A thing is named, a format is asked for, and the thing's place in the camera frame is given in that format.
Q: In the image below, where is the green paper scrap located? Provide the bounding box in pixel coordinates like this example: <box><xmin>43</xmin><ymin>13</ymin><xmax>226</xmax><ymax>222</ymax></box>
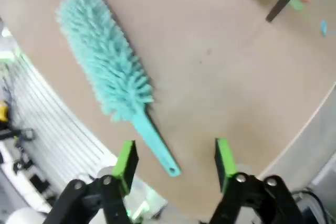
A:
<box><xmin>287</xmin><ymin>0</ymin><xmax>305</xmax><ymax>12</ymax></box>

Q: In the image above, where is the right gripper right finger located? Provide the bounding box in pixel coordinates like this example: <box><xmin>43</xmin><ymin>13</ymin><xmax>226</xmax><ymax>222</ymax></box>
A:
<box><xmin>209</xmin><ymin>137</ymin><xmax>302</xmax><ymax>224</ymax></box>

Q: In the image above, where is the teal microfibre duster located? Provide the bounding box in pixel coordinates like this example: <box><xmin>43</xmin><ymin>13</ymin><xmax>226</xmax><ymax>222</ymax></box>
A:
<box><xmin>55</xmin><ymin>0</ymin><xmax>182</xmax><ymax>177</ymax></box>

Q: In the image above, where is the white ribbed aluminium panel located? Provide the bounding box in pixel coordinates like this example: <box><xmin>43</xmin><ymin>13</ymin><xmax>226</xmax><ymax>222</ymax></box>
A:
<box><xmin>10</xmin><ymin>50</ymin><xmax>119</xmax><ymax>183</ymax></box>

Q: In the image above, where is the yellow black tool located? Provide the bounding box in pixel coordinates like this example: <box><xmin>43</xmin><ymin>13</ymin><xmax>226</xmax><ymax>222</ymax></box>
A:
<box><xmin>0</xmin><ymin>100</ymin><xmax>10</xmax><ymax>124</ymax></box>

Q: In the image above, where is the black cable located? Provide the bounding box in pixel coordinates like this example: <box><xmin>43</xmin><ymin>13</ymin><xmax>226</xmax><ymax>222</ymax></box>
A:
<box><xmin>291</xmin><ymin>188</ymin><xmax>331</xmax><ymax>224</ymax></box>

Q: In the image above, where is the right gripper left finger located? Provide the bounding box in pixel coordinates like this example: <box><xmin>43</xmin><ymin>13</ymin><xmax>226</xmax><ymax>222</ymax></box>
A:
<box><xmin>46</xmin><ymin>140</ymin><xmax>140</xmax><ymax>224</ymax></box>

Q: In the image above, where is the blue paper scrap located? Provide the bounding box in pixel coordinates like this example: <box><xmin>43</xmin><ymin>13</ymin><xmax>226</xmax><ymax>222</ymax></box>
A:
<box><xmin>320</xmin><ymin>19</ymin><xmax>336</xmax><ymax>37</ymax></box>

